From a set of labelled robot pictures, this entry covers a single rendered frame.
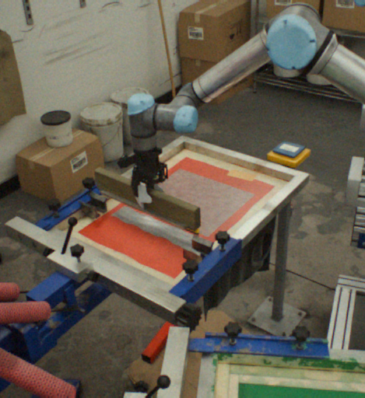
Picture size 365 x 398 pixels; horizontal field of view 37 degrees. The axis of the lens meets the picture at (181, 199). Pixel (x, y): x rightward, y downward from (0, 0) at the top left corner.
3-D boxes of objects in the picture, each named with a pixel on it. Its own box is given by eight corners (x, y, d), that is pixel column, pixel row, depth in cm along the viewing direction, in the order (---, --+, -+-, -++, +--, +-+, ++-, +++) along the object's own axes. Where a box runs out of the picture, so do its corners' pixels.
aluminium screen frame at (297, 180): (182, 143, 231) (181, 135, 229) (308, 183, 201) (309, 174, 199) (40, 238, 180) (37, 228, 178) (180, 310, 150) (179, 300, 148)
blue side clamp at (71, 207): (101, 197, 201) (99, 181, 198) (111, 201, 199) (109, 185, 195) (39, 239, 182) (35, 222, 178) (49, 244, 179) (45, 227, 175)
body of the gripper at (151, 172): (152, 191, 161) (149, 155, 154) (131, 183, 165) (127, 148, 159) (169, 180, 166) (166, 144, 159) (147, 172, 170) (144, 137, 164)
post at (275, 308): (268, 296, 287) (278, 133, 234) (307, 313, 275) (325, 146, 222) (246, 322, 273) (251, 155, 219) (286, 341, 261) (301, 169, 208)
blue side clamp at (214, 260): (228, 250, 172) (228, 232, 169) (241, 256, 170) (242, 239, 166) (170, 306, 153) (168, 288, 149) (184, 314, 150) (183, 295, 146)
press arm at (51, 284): (75, 272, 159) (71, 259, 157) (89, 280, 156) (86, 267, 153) (28, 307, 148) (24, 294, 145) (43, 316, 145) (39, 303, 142)
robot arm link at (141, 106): (150, 103, 146) (121, 101, 149) (153, 140, 152) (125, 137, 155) (159, 92, 152) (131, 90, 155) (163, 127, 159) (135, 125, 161)
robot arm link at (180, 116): (201, 96, 153) (164, 93, 156) (190, 113, 144) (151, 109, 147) (202, 121, 157) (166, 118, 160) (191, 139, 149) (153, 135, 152)
